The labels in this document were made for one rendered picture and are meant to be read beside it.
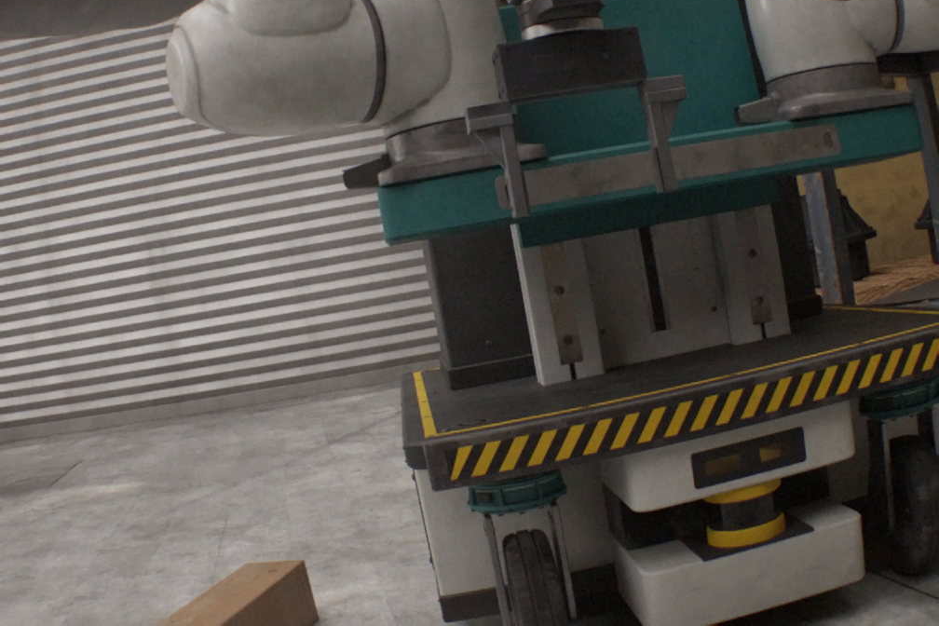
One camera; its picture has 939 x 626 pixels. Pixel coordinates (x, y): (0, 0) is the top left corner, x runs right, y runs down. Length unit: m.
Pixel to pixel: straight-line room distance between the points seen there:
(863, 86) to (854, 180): 5.21
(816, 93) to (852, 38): 0.09
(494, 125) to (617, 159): 0.28
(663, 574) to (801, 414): 0.22
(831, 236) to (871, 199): 3.98
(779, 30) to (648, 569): 0.65
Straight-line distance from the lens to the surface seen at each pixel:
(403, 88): 1.23
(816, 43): 1.36
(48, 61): 5.95
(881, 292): 4.56
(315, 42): 1.19
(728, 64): 1.47
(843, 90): 1.35
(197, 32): 1.18
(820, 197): 2.65
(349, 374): 5.69
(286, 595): 1.60
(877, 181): 6.65
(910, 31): 1.44
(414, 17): 1.24
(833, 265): 2.65
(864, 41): 1.39
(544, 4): 0.97
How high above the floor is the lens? 0.48
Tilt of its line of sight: 1 degrees up
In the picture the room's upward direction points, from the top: 10 degrees counter-clockwise
